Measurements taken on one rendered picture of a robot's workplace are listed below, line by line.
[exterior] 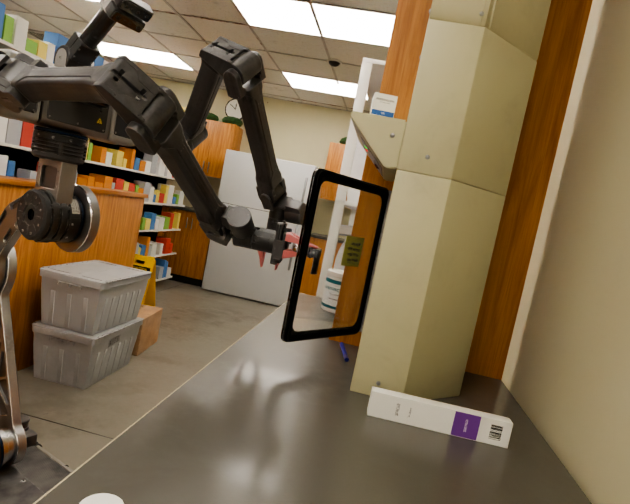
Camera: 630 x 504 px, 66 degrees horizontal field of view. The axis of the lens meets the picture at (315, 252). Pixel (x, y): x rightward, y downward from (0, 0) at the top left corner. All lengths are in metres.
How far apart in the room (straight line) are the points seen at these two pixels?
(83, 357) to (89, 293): 0.38
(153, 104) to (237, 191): 5.25
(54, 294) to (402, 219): 2.49
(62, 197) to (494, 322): 1.23
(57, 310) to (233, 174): 3.51
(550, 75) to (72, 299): 2.62
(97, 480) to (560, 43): 1.39
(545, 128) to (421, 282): 0.63
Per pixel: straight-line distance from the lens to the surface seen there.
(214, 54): 1.25
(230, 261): 6.21
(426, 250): 1.01
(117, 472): 0.70
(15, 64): 1.26
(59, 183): 1.50
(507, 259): 1.42
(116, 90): 0.93
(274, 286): 6.10
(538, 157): 1.45
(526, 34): 1.21
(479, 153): 1.08
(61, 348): 3.23
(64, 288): 3.15
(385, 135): 1.02
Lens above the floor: 1.30
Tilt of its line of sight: 5 degrees down
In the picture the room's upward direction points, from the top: 11 degrees clockwise
